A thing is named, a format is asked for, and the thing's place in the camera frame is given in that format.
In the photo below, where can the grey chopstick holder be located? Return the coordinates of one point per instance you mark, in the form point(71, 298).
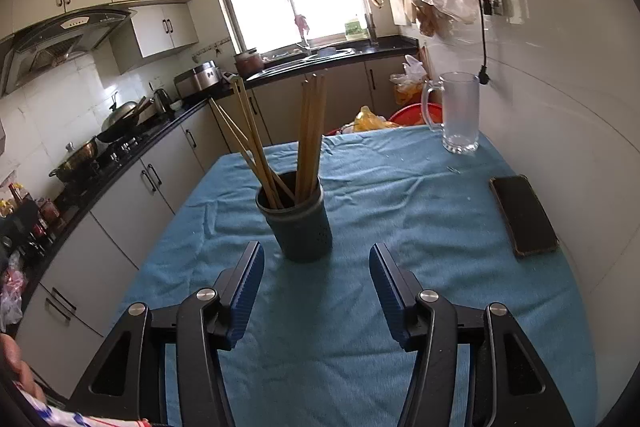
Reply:
point(300, 232)

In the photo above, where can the black smartphone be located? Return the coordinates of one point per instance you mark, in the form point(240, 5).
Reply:
point(522, 217)

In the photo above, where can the gas stove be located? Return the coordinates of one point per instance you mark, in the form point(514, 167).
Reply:
point(125, 148)

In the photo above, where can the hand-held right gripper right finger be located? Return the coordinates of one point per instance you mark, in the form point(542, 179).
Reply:
point(387, 302)

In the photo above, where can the cream base cabinets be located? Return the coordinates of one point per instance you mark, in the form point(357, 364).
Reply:
point(125, 217)

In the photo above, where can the wok with lid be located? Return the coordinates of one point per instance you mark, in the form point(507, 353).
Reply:
point(120, 117)

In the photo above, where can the bundle of wooden chopsticks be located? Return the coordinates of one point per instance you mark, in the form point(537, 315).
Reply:
point(312, 132)

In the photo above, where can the brown clay pot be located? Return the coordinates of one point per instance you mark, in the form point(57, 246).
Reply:
point(248, 64)

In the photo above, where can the pink printed plastic bag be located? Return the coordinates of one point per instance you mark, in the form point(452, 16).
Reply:
point(10, 292)

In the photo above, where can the patterned clothing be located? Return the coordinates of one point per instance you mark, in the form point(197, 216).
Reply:
point(75, 418)

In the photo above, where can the orange plastic bag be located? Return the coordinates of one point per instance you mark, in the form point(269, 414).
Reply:
point(407, 93)

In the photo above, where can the hanging cutting board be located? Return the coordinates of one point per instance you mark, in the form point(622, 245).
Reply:
point(397, 2)

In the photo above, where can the range hood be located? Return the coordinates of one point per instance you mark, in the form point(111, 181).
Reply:
point(55, 42)

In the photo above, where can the person's left hand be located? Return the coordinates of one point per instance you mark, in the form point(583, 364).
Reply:
point(15, 359)

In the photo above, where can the steel cooking pot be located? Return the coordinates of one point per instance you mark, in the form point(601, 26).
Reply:
point(75, 162)

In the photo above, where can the seasoning bottles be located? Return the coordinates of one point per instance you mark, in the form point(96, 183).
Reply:
point(30, 217)

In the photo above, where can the black kitchen countertop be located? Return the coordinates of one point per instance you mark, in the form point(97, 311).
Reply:
point(390, 43)

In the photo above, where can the white plastic bag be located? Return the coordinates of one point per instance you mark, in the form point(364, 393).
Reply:
point(414, 68)

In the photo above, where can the red plastic basin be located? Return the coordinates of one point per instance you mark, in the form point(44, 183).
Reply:
point(415, 114)

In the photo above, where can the sink faucet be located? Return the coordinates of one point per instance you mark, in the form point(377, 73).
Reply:
point(305, 46)

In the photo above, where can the electric kettle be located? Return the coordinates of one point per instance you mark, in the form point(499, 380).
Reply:
point(161, 102)

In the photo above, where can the blue tablecloth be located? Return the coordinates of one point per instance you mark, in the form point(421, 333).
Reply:
point(400, 207)

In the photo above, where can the yellow plastic bag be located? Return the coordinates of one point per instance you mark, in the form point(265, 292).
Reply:
point(372, 121)

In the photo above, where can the green container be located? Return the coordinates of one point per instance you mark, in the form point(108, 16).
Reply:
point(354, 31)

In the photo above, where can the pink cloth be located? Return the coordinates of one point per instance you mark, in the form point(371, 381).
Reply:
point(301, 24)

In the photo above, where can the steel sink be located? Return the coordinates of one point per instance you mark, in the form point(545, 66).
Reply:
point(300, 62)

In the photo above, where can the small white bowl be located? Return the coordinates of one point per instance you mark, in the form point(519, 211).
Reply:
point(175, 106)

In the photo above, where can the steel rice cooker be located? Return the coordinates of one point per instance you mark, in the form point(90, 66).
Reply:
point(200, 77)

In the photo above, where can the clear glass mug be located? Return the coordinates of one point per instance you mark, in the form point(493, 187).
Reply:
point(460, 117)

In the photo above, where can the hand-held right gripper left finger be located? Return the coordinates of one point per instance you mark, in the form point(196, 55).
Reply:
point(247, 297)

